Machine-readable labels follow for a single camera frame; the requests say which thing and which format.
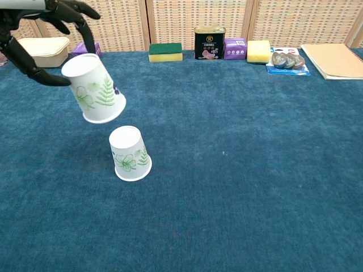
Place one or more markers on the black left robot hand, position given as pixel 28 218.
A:
pixel 20 58

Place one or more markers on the white floral paper cup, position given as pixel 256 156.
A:
pixel 90 85
pixel 127 153

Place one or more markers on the beige container lid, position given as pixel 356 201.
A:
pixel 45 45

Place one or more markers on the woven folding screen panel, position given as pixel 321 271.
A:
pixel 198 14
pixel 306 20
pixel 119 25
pixel 358 41
pixel 27 28

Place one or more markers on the purple tissue packet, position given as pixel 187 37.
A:
pixel 79 49
pixel 234 49

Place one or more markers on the green and yellow sponge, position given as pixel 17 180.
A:
pixel 166 53

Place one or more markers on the black luncheon meat can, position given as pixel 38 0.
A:
pixel 210 44

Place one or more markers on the blue carpet table cover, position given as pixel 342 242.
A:
pixel 227 184

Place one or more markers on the heart-shaped tin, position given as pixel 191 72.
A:
pixel 299 61
pixel 278 60
pixel 290 61

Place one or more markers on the blue blister pack card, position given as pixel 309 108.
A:
pixel 287 71

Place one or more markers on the brown spiral notebook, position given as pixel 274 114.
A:
pixel 331 59

